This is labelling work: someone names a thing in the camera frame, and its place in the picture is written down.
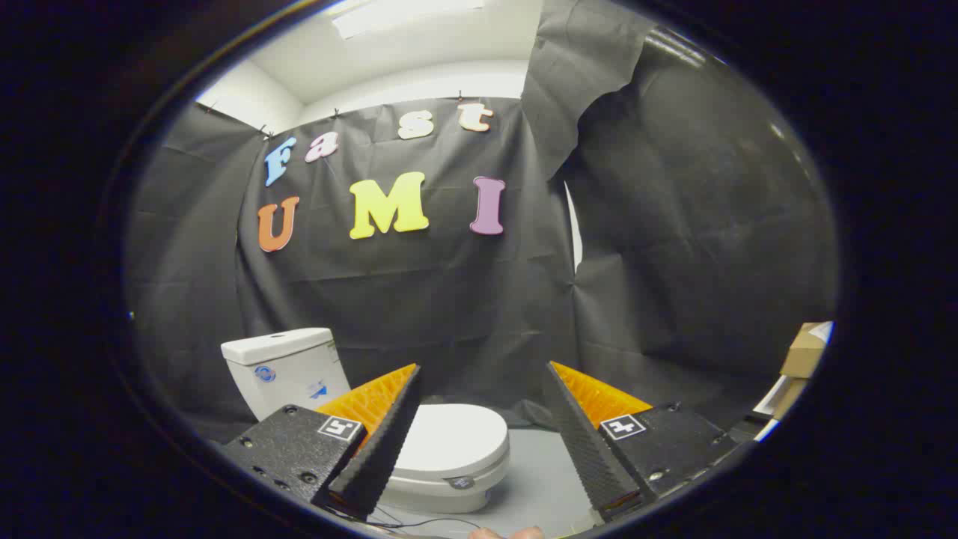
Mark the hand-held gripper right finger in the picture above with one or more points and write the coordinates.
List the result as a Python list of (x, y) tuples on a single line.
[(591, 457)]

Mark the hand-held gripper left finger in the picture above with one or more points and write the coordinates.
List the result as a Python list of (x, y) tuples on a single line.
[(378, 449)]

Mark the white toilet bowl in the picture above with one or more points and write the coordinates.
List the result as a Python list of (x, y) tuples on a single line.
[(441, 500)]

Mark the black backdrop cloth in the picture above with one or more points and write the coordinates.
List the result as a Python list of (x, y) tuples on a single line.
[(449, 299)]

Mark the brown cardboard box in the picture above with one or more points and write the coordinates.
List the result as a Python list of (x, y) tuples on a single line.
[(804, 352)]

